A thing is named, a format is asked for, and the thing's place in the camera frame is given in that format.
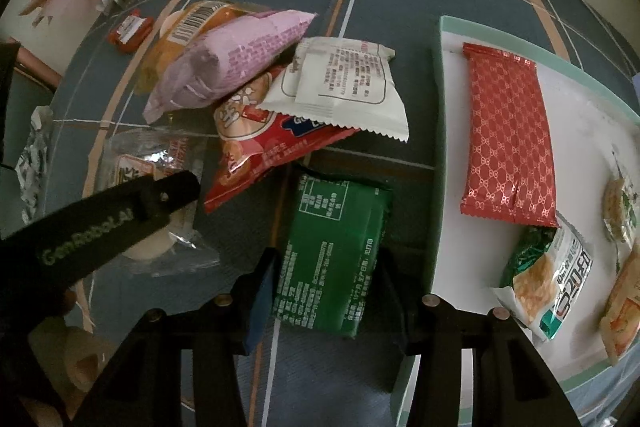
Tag dark green snack packet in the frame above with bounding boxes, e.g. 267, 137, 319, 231
273, 174, 390, 338

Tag clear round pastry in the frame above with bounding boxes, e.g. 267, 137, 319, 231
96, 128, 219, 277

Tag red snack bag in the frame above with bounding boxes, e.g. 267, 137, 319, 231
204, 65, 357, 213

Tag purple snack bag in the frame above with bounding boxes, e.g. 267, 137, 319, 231
143, 10, 316, 124

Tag white snack packet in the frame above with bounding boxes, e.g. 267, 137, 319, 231
258, 37, 409, 142

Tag small red candy packet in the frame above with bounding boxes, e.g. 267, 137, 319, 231
107, 9, 154, 54

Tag orange bread packet with barcode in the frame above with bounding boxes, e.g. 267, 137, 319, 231
134, 0, 248, 95

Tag red patterned wafer packet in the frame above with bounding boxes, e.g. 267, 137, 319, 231
460, 42, 558, 228

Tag green white cracker packet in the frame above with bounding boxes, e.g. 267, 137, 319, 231
492, 213, 593, 341

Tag orange white chip packet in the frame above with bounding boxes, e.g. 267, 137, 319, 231
600, 239, 640, 366

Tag green mushroom cookie packet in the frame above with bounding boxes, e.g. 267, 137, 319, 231
602, 150, 638, 248

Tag person's left hand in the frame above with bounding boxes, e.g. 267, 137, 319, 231
21, 289, 116, 426

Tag patterned cloth at table edge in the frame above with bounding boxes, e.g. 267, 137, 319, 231
15, 105, 53, 225

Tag white tray with teal rim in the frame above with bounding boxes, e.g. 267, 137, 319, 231
389, 15, 640, 427

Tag blue plaid tablecloth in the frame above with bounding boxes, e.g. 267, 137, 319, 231
14, 0, 640, 427

